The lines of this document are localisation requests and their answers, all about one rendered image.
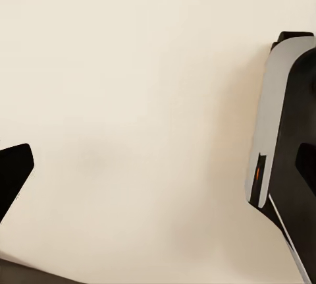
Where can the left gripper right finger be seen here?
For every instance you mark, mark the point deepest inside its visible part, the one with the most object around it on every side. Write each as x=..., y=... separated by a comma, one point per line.
x=306, y=164

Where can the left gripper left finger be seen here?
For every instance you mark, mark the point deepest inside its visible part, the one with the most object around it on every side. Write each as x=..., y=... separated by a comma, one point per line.
x=16, y=164

